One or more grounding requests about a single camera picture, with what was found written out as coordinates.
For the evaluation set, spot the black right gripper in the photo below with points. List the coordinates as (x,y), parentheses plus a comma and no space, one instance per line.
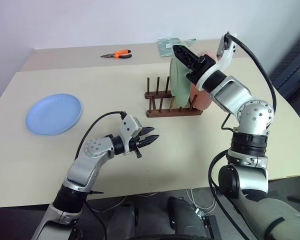
(201,70)

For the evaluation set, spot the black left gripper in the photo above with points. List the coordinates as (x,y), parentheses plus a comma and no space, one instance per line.
(137,143)

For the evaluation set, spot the green plate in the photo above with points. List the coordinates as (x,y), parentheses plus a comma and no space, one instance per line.
(180,87)

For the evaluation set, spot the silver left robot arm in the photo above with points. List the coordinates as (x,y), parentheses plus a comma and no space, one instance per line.
(80,172)

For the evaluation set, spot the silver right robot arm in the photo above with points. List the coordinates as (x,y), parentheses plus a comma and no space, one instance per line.
(252,112)

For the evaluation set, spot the wooden dish rack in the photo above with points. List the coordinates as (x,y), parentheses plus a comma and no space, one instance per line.
(172,113)

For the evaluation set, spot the pale green plastic packet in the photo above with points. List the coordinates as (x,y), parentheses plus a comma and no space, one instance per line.
(166,47)

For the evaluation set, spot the pink plate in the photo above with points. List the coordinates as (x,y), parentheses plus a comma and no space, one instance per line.
(201,100)

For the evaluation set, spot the dark grey rounded shape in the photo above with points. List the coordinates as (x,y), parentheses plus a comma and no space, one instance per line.
(185,217)
(122,220)

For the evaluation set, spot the blue plate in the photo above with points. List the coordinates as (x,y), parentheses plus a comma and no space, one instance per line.
(52,115)

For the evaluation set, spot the black metal floor plate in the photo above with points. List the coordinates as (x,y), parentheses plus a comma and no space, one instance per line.
(211,227)

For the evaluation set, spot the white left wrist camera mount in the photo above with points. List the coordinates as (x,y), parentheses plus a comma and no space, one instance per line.
(127,125)

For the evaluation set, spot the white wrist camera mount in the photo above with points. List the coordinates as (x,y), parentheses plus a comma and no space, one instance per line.
(127,125)
(226,58)

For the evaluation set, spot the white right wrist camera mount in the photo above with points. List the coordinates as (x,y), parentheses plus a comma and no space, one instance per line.
(226,58)

